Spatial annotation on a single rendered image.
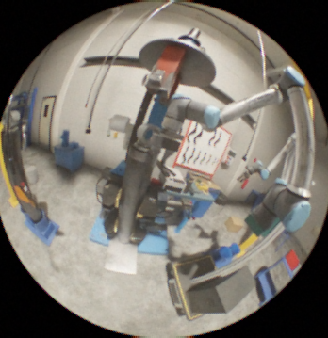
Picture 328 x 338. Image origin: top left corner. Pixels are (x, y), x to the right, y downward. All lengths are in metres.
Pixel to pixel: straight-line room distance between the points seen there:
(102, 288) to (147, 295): 0.57
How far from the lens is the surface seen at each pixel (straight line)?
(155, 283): 1.71
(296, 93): 0.63
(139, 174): 0.70
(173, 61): 0.60
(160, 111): 1.12
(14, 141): 1.29
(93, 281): 1.68
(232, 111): 0.55
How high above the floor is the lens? 1.65
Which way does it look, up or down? 21 degrees down
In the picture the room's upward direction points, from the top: 21 degrees clockwise
